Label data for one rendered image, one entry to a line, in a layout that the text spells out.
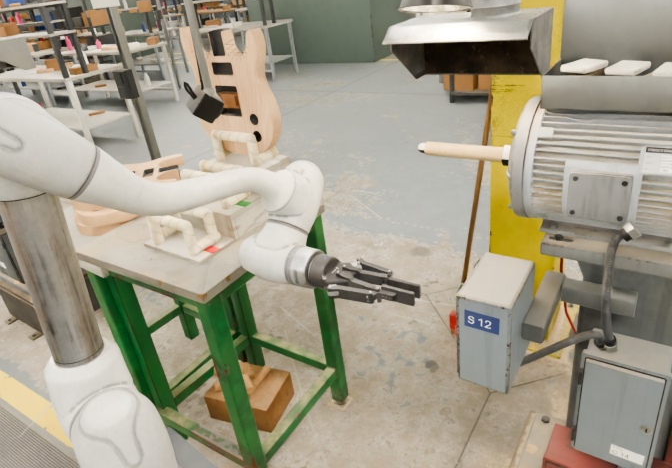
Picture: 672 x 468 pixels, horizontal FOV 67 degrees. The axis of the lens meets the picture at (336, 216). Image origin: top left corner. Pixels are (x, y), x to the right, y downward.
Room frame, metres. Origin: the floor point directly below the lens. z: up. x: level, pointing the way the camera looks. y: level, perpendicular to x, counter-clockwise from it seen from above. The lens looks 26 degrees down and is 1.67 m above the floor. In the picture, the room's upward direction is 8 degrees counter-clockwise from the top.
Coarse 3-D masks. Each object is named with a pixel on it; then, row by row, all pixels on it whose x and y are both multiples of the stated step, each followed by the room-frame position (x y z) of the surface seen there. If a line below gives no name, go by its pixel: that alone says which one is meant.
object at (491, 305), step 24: (480, 264) 0.80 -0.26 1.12; (504, 264) 0.79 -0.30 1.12; (528, 264) 0.78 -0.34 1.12; (480, 288) 0.73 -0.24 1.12; (504, 288) 0.72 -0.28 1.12; (528, 288) 0.75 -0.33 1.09; (456, 312) 0.73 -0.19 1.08; (480, 312) 0.69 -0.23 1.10; (504, 312) 0.67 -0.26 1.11; (480, 336) 0.69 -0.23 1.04; (504, 336) 0.67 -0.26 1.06; (576, 336) 0.75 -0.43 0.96; (600, 336) 0.74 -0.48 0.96; (480, 360) 0.69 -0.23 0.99; (504, 360) 0.67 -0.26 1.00; (528, 360) 0.77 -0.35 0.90; (480, 384) 0.69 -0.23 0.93; (504, 384) 0.67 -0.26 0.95
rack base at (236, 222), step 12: (216, 204) 1.49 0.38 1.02; (252, 204) 1.47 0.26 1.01; (192, 216) 1.51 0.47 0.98; (216, 216) 1.43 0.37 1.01; (228, 216) 1.39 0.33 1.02; (240, 216) 1.42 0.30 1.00; (252, 216) 1.46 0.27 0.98; (264, 216) 1.50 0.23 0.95; (204, 228) 1.48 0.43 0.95; (228, 228) 1.40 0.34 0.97; (240, 228) 1.42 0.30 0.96; (252, 228) 1.45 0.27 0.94
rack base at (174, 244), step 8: (200, 232) 1.47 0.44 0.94; (152, 240) 1.46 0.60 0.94; (168, 240) 1.44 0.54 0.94; (176, 240) 1.43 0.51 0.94; (184, 240) 1.43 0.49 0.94; (224, 240) 1.39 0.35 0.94; (232, 240) 1.38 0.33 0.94; (152, 248) 1.42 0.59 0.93; (160, 248) 1.39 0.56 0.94; (168, 248) 1.39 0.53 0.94; (176, 248) 1.38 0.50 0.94; (184, 248) 1.37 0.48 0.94; (224, 248) 1.35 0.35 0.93; (176, 256) 1.34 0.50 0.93; (184, 256) 1.32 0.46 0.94; (200, 256) 1.31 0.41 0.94; (208, 256) 1.31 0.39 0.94; (200, 264) 1.28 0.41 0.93
